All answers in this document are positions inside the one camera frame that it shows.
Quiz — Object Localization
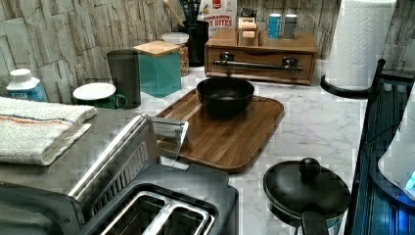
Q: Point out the black bowl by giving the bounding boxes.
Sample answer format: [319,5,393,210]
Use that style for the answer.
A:
[196,76,254,117]

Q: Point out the wooden cutting board tray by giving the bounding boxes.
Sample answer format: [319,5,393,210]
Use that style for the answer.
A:
[158,90,284,173]

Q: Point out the teal canister wooden lid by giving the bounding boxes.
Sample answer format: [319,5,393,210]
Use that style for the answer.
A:
[135,40,182,98]

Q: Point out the clear jar white lid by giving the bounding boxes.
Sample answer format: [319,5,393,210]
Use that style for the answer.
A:
[161,32,189,76]

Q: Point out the black utensil holder cup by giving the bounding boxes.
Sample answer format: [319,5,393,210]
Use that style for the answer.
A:
[179,21,208,67]

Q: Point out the wooden drawer box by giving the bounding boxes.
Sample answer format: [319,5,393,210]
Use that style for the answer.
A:
[205,29,318,85]

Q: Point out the wooden tea bag holder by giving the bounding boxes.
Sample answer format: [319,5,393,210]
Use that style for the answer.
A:
[237,17,259,46]

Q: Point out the black two-slot toaster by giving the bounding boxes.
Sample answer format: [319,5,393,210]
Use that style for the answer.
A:
[76,164,239,235]

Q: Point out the dark grey tumbler cup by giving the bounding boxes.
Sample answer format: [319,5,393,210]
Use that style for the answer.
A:
[107,49,141,109]

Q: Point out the cereal box cinnamon bites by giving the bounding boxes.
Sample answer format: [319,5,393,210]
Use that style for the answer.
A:
[198,0,237,37]

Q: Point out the green mug white lid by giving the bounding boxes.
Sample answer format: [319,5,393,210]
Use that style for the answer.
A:
[73,82,128,110]

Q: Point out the blue salt shaker can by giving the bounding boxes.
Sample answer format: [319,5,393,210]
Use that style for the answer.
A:
[268,13,282,39]

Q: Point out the wooden spoon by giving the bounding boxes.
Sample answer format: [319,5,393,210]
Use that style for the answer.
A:
[163,0,185,27]

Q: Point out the black pan with lid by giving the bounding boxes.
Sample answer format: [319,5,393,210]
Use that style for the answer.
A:
[263,158,351,235]

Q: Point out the grey shaker can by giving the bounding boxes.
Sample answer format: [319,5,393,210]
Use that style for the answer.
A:
[283,14,298,39]

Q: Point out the black paper towel holder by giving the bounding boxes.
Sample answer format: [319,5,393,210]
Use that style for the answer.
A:
[320,59,386,99]

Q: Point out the stainless toaster oven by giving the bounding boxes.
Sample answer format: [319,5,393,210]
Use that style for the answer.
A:
[1,109,188,235]

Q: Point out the folded white striped towel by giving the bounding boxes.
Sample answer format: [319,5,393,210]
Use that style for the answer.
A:
[0,97,97,165]

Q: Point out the white paper towel roll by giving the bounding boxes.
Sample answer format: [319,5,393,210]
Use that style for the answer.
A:
[325,0,396,90]

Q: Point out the white blue plastic bottle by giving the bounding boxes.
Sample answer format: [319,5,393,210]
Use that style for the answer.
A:
[6,69,46,102]

